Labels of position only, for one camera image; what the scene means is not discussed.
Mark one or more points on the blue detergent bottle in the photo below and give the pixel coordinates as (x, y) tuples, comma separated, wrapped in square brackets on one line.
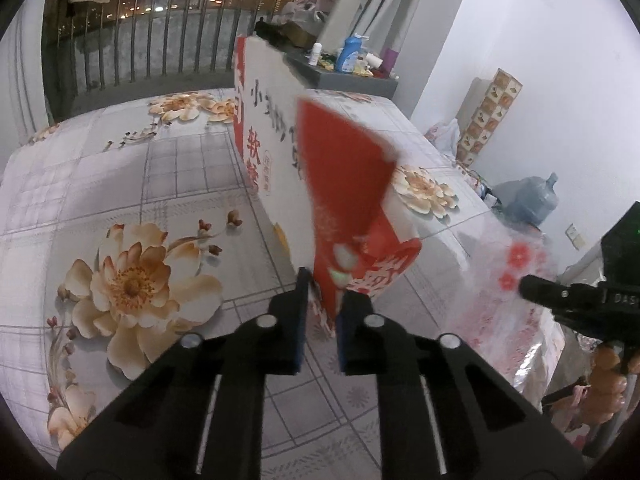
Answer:
[(349, 55)]

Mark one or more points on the person's right hand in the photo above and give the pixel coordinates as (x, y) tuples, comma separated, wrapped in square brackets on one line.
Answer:
[(605, 385)]

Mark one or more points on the pale curtain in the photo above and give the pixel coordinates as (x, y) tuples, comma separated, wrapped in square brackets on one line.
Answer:
[(380, 0)]

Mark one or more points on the red and white box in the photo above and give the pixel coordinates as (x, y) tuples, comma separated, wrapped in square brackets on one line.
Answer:
[(340, 185)]

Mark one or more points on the black bag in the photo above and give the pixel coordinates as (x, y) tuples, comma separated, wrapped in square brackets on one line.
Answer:
[(272, 34)]

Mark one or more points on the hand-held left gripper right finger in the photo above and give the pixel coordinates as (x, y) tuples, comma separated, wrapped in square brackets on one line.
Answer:
[(342, 342)]

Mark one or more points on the floral tablecloth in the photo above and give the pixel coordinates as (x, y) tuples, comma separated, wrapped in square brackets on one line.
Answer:
[(175, 200)]

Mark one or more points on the magenta bottle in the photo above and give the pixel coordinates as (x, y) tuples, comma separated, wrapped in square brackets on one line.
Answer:
[(390, 62)]

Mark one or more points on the grey cabinet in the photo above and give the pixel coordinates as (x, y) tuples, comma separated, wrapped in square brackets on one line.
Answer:
[(350, 85)]

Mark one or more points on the large blue water jug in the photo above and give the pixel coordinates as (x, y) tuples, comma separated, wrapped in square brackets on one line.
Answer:
[(527, 202)]

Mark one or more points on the white can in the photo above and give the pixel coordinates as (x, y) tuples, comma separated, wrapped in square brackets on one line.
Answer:
[(315, 55)]

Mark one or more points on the tall patterned carton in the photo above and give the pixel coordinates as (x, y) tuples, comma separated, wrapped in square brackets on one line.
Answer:
[(490, 115)]

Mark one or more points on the white plastic bag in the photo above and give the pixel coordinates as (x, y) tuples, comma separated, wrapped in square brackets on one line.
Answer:
[(444, 137)]

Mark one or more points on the translucent red printed plastic bag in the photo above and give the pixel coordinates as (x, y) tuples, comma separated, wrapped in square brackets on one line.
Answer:
[(500, 320)]

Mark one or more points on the brown cardboard box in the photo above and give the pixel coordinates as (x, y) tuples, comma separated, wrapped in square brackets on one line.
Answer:
[(302, 35)]

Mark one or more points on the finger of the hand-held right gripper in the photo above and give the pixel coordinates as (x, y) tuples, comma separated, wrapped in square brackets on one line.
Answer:
[(540, 289)]

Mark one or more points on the metal balcony railing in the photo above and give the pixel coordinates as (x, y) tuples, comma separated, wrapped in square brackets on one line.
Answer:
[(165, 35)]

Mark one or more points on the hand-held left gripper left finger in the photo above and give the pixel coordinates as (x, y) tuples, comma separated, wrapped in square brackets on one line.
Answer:
[(302, 310)]

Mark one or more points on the pile of paper packaging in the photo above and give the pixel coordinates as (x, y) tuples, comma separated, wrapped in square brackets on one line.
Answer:
[(477, 182)]

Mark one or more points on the white wall socket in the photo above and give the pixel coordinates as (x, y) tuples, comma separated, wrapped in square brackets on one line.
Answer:
[(575, 237)]

